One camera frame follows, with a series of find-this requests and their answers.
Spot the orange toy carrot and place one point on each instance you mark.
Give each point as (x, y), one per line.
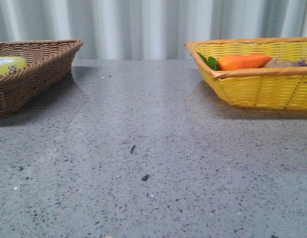
(235, 62)

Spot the brown wicker basket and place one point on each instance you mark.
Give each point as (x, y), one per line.
(48, 61)

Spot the yellow wicker basket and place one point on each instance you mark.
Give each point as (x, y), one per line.
(260, 88)

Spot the white pleated curtain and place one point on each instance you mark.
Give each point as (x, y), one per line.
(148, 29)

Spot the brown ginger root toy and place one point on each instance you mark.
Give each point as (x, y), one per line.
(276, 63)

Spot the yellow tape roll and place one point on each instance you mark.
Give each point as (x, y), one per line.
(10, 64)

